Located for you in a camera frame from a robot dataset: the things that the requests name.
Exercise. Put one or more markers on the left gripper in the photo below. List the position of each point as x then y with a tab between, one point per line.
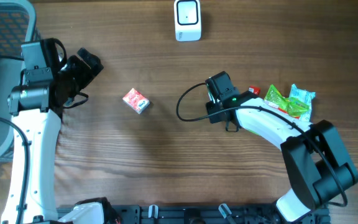
86	74

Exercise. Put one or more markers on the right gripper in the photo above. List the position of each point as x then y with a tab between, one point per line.
211	106

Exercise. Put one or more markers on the red coffee stick sachet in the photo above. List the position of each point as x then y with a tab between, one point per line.
255	90

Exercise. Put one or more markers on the red tissue pack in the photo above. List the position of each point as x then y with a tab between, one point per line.
136	100

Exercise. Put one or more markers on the green snack bag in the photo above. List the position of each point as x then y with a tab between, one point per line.
291	106

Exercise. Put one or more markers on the teal tissue pack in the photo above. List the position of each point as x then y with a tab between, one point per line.
304	96

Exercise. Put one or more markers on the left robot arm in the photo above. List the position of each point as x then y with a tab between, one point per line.
49	84

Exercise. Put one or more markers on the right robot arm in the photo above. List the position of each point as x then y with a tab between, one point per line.
318	164

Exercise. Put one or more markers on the white barcode scanner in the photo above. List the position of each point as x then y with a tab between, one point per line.
187	14

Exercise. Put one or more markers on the grey black mesh basket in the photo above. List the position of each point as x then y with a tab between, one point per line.
17	25

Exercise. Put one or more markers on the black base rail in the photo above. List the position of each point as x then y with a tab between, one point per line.
99	210

